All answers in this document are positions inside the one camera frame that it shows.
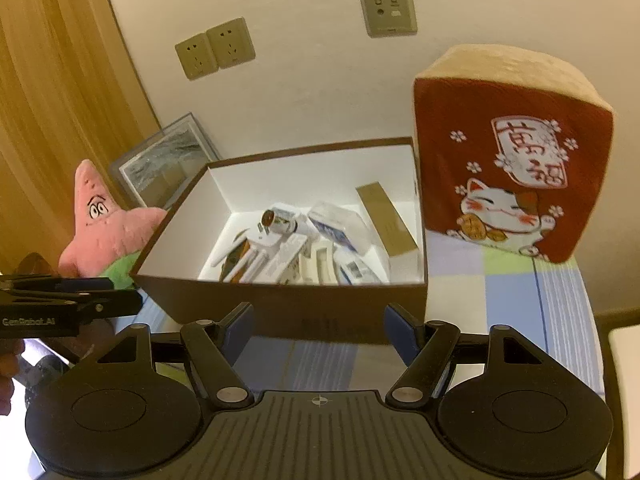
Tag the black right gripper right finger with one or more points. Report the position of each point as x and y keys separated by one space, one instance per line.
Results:
x=427 y=350

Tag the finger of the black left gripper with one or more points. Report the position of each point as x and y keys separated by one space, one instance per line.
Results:
x=47 y=285
x=88 y=307

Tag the plaid tablecloth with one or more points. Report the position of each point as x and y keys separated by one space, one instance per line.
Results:
x=469 y=286

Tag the red lucky cat cushion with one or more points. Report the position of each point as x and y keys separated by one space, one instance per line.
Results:
x=513 y=147

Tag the double wall power socket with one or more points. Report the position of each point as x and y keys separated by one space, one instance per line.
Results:
x=223 y=46

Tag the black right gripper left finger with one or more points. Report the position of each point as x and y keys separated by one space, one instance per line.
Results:
x=211 y=350

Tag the wall data socket plate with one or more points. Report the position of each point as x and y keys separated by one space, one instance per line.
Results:
x=386 y=18

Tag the glass picture frame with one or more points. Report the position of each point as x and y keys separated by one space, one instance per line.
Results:
x=156 y=171

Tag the clear plastic packaged box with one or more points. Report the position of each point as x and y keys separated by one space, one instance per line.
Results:
x=343 y=226

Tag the brown cardboard box white inside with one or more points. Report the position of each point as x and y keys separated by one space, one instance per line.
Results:
x=318 y=240

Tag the wooden door panel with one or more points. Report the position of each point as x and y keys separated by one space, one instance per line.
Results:
x=69 y=92

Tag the pink starfish plush toy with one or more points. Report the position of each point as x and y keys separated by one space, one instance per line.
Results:
x=108 y=239

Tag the purple cosmetic tube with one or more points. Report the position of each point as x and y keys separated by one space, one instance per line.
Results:
x=38 y=363

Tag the gold rectangular box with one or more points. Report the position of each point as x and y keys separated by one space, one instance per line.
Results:
x=399 y=253

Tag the white round-lens gadget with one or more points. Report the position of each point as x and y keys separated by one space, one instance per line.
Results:
x=284 y=219

